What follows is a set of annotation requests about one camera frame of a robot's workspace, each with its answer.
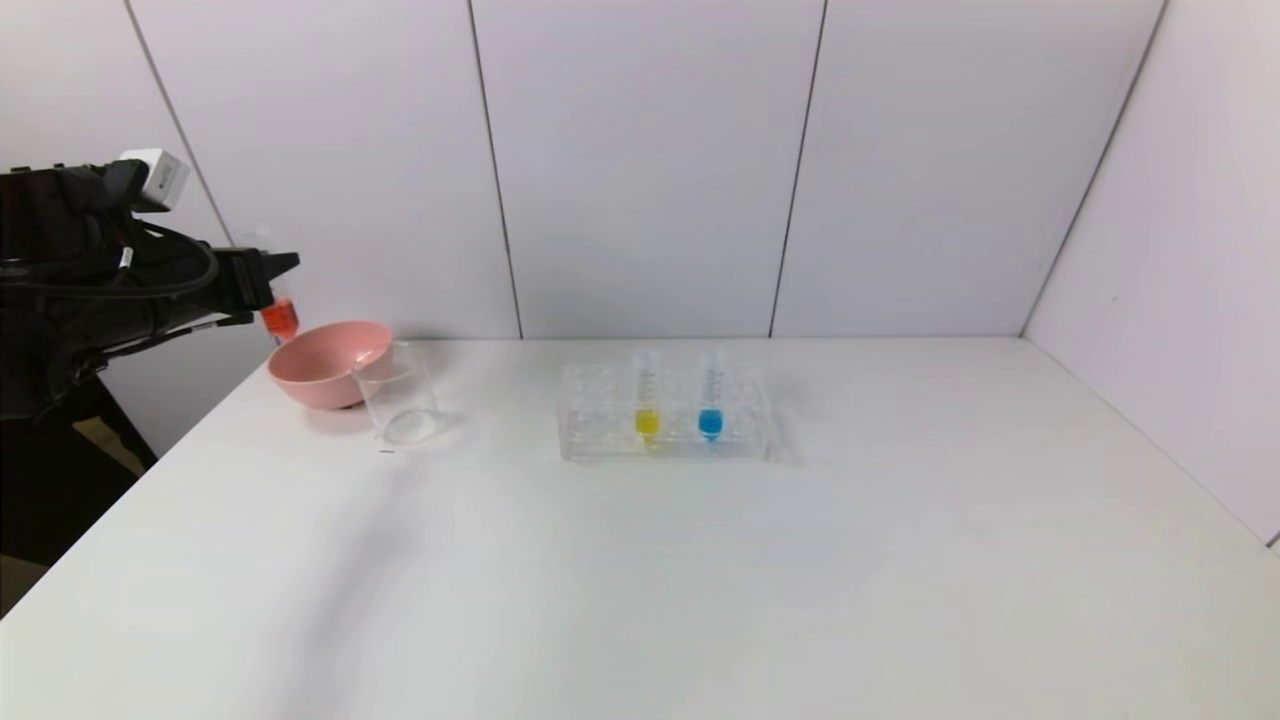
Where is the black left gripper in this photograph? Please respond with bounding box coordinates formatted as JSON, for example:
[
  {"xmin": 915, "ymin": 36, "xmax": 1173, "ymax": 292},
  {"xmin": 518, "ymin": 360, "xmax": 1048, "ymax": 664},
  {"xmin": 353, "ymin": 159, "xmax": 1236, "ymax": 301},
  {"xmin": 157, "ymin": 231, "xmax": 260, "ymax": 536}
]
[{"xmin": 144, "ymin": 242, "xmax": 301, "ymax": 315}]

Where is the test tube with yellow pigment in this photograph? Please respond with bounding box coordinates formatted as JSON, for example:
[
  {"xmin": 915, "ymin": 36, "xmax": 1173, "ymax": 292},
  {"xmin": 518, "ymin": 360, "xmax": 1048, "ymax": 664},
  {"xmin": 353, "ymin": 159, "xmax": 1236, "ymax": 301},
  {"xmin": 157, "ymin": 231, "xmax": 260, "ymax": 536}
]
[{"xmin": 634, "ymin": 348, "xmax": 662, "ymax": 447}]

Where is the brown cardboard box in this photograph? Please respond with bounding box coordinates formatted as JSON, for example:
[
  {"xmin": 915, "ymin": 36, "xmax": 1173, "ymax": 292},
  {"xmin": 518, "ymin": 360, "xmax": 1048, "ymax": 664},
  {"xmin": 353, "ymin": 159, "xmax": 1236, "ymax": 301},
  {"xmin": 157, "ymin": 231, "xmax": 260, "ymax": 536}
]
[{"xmin": 71, "ymin": 414, "xmax": 153, "ymax": 477}]

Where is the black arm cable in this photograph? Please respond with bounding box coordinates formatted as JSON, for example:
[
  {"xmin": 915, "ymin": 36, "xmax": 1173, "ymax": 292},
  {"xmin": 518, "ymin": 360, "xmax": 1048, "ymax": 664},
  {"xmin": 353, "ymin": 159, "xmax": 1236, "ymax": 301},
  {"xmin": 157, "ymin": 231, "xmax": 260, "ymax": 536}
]
[{"xmin": 0, "ymin": 222, "xmax": 221, "ymax": 301}]

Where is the test tube with red pigment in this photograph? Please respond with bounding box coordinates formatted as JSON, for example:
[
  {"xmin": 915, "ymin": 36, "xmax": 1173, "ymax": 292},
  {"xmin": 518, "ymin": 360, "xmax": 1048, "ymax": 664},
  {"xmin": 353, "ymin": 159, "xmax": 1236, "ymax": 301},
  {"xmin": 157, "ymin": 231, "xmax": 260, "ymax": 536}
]
[{"xmin": 254, "ymin": 227, "xmax": 302, "ymax": 342}]

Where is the test tube with blue pigment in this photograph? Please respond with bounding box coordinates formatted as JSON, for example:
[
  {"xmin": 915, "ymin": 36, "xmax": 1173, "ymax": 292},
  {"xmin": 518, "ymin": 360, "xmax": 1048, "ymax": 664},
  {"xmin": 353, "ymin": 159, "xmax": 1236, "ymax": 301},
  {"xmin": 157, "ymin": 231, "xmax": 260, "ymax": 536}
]
[{"xmin": 697, "ymin": 348, "xmax": 725, "ymax": 444}]

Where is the pink bowl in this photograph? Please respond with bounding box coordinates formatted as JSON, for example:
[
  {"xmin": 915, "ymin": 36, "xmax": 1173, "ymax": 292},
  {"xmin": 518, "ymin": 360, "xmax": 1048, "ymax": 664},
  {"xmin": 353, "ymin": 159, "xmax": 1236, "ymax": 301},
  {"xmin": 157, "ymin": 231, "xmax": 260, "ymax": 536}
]
[{"xmin": 266, "ymin": 320, "xmax": 394, "ymax": 410}]

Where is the clear glass beaker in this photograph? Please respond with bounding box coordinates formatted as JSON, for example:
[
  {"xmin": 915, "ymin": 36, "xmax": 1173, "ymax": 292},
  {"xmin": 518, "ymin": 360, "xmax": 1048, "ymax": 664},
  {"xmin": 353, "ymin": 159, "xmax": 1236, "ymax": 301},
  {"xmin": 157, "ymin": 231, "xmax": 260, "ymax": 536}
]
[{"xmin": 351, "ymin": 341, "xmax": 444, "ymax": 447}]

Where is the clear acrylic test tube rack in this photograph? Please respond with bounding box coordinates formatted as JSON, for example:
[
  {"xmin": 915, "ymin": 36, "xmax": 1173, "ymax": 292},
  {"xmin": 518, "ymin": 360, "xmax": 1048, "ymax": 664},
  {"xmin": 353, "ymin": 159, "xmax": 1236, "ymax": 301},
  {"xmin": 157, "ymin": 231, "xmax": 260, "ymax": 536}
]
[{"xmin": 557, "ymin": 360, "xmax": 777, "ymax": 463}]

